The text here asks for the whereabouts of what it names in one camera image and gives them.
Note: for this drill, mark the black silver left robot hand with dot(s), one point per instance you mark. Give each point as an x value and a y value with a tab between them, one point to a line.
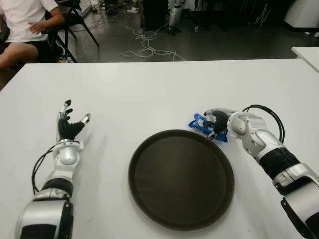
66	129

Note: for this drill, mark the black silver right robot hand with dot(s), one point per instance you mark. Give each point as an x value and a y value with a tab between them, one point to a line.
221	119

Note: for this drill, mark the blue Oreo cookie pack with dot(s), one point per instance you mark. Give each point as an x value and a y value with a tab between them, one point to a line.
197	123

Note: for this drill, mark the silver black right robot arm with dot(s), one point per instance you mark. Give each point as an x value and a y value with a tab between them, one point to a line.
279	159

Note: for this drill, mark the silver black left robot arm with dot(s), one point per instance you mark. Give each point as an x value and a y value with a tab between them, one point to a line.
45	211

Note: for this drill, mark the round dark brown tray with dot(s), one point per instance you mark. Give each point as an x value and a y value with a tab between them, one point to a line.
181	179

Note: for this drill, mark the white side table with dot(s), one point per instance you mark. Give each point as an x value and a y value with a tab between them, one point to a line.
307	56

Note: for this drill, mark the black folding chair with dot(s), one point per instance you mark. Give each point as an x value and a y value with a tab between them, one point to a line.
72	18

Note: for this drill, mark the silver humanoid robot legs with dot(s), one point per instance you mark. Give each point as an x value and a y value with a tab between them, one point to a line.
174	15

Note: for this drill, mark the seated person in white shirt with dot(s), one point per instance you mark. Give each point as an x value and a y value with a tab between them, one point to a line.
20	20

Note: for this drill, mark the small white floor object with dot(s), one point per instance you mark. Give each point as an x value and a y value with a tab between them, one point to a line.
311	33

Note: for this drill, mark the white cabinet with black base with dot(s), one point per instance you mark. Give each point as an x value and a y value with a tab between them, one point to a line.
302	12

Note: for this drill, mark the white power strip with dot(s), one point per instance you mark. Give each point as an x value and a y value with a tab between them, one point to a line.
133	10

